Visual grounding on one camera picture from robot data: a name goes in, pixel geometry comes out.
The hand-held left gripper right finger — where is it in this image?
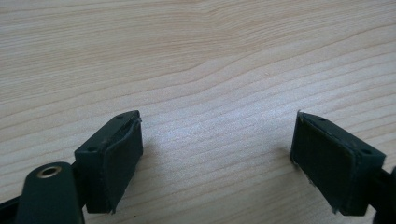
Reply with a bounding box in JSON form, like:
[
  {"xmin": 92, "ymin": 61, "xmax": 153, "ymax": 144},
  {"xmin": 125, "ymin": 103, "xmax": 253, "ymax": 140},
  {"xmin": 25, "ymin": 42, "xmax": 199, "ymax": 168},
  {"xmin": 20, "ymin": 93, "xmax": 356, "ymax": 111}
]
[{"xmin": 290, "ymin": 110, "xmax": 388, "ymax": 217}]

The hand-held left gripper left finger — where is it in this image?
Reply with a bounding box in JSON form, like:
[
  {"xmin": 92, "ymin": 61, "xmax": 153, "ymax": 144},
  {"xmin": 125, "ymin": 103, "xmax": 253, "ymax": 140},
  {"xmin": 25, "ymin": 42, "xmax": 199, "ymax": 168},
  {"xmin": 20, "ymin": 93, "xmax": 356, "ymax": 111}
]
[{"xmin": 74, "ymin": 109, "xmax": 145, "ymax": 215}]

